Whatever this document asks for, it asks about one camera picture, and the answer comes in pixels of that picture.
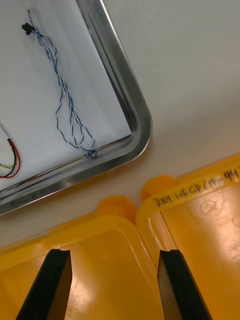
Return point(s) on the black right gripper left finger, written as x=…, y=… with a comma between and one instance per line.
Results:
x=47, y=287

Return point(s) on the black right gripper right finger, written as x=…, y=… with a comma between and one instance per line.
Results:
x=180, y=287

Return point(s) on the yellow-orange bin with handwriting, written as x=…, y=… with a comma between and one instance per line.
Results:
x=212, y=250

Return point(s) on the yellow-orange plastic bin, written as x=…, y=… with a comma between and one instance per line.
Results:
x=105, y=262

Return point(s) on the steel tray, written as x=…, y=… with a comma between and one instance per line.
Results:
x=140, y=120

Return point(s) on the white sheet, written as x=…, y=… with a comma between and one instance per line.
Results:
x=25, y=87

